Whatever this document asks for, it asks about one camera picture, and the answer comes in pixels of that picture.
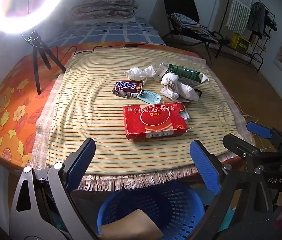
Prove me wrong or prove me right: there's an orange floral cloth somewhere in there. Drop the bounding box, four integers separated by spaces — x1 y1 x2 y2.
0 41 211 170

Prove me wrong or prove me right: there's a white plastic container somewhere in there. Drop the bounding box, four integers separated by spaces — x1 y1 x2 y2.
153 63 172 82

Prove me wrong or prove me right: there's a large crumpled white tissue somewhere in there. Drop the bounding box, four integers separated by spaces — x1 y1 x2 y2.
160 72 199 102

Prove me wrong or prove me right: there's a brown candy bar wrapper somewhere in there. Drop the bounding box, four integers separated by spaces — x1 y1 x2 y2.
111 80 144 99

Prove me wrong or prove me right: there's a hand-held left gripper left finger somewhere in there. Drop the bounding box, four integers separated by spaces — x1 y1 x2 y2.
9 138 99 240

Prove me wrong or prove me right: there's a dark hanging jacket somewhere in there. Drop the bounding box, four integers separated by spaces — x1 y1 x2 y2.
246 2 278 38

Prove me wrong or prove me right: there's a folded floral quilt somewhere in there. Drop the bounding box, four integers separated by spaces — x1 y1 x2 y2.
70 0 140 20

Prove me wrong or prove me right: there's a light blue sachet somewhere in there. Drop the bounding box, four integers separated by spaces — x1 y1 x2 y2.
136 90 162 105

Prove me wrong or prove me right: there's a green striped hanging towel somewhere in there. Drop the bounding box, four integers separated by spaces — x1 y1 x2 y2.
224 0 255 34

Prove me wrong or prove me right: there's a yellow striped cloth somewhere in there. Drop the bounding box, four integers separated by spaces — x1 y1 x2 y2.
32 47 256 193

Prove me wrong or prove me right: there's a black folding chair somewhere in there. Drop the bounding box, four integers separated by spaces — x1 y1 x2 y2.
162 0 231 65

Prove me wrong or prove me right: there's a green and white carton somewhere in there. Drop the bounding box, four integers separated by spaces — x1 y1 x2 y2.
168 64 210 87

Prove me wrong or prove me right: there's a small crumpled white tissue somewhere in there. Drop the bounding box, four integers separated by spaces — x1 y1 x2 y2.
124 65 155 81

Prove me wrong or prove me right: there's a pill blister pack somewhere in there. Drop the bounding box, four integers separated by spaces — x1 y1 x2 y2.
178 109 190 123

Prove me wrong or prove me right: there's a blue checked bed sheet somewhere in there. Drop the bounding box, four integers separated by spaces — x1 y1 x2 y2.
54 17 167 47

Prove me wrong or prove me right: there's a black cable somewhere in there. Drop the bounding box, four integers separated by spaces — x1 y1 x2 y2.
44 44 167 64

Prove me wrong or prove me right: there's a black clothes rack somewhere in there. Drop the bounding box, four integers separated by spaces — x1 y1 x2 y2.
216 0 278 73

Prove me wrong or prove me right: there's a brown paper packet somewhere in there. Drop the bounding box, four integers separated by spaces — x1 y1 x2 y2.
99 208 164 240

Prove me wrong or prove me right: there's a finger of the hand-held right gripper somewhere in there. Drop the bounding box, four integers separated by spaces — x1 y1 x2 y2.
246 121 282 143
222 133 264 159

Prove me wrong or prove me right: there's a yellow plastic crate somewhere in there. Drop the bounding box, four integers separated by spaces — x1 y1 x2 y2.
231 34 251 54

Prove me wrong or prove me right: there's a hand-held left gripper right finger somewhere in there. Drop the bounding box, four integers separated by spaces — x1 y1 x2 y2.
186 139 274 240

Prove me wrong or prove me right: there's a blue plastic basket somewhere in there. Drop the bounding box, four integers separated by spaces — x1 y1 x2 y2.
97 181 206 240

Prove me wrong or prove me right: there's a red medicine box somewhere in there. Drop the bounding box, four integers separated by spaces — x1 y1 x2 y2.
123 102 189 141

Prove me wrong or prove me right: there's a striped cloth on chair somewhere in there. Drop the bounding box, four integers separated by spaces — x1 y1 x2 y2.
170 12 219 43

